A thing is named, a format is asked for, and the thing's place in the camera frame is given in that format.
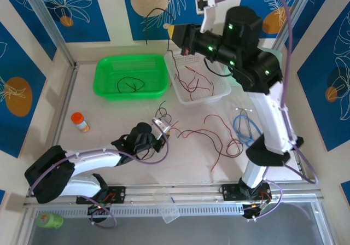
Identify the mint green zip pouch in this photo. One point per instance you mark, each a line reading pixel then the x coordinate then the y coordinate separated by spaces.
pixel 227 71

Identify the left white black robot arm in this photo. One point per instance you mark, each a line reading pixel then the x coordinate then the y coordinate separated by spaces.
pixel 95 158

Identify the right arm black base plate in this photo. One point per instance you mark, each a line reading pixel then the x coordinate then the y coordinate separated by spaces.
pixel 229 191

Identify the aluminium corner post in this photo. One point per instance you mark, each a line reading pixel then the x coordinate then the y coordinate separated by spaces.
pixel 49 23
pixel 280 41

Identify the black controller board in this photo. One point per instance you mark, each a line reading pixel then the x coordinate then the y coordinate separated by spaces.
pixel 102 211
pixel 251 210

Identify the green plastic basket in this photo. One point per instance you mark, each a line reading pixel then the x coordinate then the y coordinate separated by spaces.
pixel 153 75

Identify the green tape roll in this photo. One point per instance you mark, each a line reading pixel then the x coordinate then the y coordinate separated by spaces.
pixel 49 220

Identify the white plastic basket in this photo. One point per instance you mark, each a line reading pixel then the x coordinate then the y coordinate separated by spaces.
pixel 202 94

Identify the aluminium front rail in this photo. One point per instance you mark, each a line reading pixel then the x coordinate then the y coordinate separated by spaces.
pixel 191 193

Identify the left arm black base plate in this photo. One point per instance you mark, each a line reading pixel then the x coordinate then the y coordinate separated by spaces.
pixel 117 194

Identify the orange lid pill bottle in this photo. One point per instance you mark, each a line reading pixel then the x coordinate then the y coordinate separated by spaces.
pixel 79 122

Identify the blue stethoscope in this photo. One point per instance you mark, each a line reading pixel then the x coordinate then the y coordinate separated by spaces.
pixel 246 141

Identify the clear plastic container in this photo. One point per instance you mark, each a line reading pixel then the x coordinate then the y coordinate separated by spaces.
pixel 166 206

